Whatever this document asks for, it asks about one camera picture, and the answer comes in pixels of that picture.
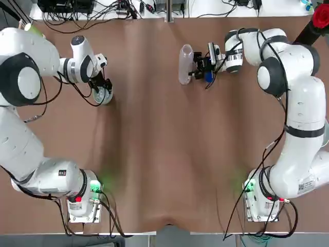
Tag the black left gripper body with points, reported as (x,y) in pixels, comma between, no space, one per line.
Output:
(100,80)

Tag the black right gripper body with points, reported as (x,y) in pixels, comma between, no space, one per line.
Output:
(205,67)

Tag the transparent plastic bottle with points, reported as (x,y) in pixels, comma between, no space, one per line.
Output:
(185,64)

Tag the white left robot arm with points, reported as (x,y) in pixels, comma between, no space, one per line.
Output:
(23,144)

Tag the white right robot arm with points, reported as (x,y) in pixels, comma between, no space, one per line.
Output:
(303,108)

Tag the blue bottle cap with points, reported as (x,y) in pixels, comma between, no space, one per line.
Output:
(208,77)

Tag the small pale green bowl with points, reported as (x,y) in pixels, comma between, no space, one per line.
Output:
(102,98)

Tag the green paper cup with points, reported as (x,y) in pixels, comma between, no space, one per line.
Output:
(36,31)

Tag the black box device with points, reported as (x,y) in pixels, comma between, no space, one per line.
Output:
(66,5)

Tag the black vase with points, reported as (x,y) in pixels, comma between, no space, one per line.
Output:
(308,33)

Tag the red rose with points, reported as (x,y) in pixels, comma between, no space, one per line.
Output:
(321,15)

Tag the aluminium frame post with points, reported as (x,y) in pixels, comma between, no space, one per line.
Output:
(170,10)

